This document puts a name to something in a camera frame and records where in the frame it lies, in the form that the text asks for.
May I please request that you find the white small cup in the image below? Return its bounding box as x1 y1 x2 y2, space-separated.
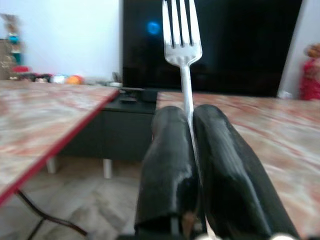
51 74 66 85

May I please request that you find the black cable on floor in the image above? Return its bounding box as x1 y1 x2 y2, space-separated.
16 190 88 240

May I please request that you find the tall teal decorative figurine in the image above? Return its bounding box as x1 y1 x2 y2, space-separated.
0 13 26 67

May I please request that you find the large black television screen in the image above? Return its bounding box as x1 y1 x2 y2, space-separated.
122 0 303 98

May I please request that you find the dark low tv cabinet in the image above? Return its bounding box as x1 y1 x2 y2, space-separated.
46 87 159 180

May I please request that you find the red dressed doll figure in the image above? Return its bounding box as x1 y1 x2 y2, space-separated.
298 42 320 101

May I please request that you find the silver metal fork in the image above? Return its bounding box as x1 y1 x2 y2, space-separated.
161 0 213 240

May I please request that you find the orange round toy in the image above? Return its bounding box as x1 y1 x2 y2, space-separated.
66 74 83 85

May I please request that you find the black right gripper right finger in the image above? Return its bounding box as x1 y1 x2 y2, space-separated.
192 104 301 240

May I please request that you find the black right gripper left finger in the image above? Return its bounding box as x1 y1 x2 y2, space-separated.
134 105 201 236

